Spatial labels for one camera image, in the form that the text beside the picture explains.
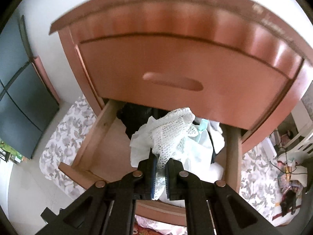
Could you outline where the wooden drawer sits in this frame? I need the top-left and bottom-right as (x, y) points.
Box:
(79, 36), (289, 130)
(59, 100), (242, 226)

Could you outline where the dark teal wardrobe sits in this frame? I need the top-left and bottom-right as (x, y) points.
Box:
(1, 14), (59, 159)

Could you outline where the red floral blanket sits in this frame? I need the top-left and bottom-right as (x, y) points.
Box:
(133, 225), (148, 235)

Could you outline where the grey floral bed sheet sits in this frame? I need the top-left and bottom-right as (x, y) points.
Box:
(39, 96), (97, 200)

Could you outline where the black clothing in drawer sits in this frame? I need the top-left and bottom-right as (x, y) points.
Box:
(117, 103), (169, 139)

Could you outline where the white lace cloth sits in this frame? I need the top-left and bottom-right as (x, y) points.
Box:
(130, 108), (225, 202)

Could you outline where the black cable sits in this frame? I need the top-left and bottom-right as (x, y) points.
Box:
(268, 130), (309, 177)

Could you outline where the wooden nightstand cabinet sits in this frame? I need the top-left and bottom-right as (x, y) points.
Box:
(48, 0), (313, 155)

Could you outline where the pale pink cloth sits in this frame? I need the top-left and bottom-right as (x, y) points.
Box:
(135, 215), (188, 235)

